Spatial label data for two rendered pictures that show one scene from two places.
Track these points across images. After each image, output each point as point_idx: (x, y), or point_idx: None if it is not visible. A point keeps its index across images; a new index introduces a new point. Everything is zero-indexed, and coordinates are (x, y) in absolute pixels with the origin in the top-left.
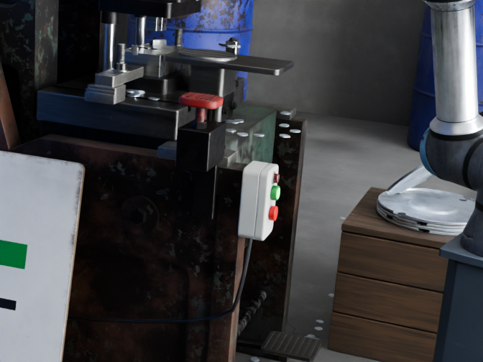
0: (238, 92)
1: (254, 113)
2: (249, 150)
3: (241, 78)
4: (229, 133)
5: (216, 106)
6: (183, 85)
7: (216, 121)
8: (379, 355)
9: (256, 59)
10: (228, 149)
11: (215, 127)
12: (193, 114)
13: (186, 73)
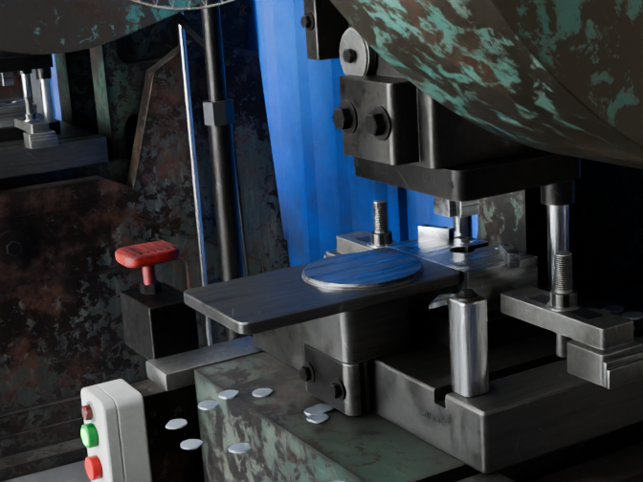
0: (453, 427)
1: (369, 453)
2: (271, 464)
3: (469, 404)
4: (246, 387)
5: (116, 259)
6: (411, 329)
7: (161, 304)
8: None
9: (296, 299)
10: (202, 383)
11: (137, 297)
12: (287, 337)
13: (417, 310)
